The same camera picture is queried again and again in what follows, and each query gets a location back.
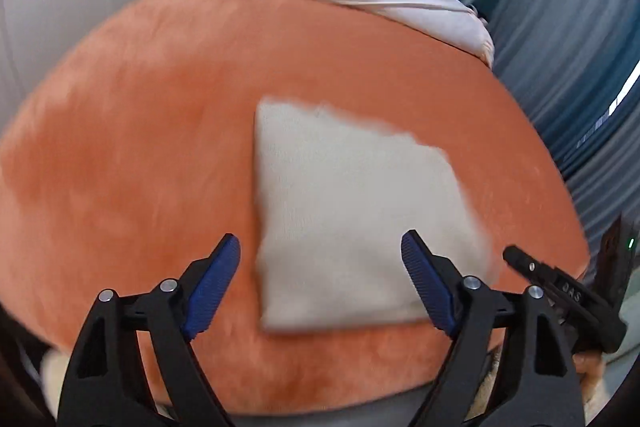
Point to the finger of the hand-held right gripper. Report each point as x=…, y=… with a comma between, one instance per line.
x=525, y=261

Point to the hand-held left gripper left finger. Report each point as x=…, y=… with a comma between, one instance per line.
x=215, y=287

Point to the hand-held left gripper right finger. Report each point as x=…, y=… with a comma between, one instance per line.
x=425, y=282

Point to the beige knit sweater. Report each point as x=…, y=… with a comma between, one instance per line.
x=350, y=217

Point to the person's right hand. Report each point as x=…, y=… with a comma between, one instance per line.
x=590, y=369

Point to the cream fleece jacket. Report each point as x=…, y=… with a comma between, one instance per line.
x=482, y=382

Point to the grey cloth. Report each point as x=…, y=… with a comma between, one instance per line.
x=300, y=409

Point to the orange plush blanket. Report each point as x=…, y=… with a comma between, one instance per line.
x=150, y=132

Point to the window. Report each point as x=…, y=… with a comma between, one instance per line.
x=622, y=94

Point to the blue curtain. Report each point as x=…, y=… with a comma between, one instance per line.
x=560, y=57

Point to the white wardrobe door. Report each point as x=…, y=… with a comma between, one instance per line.
x=75, y=7

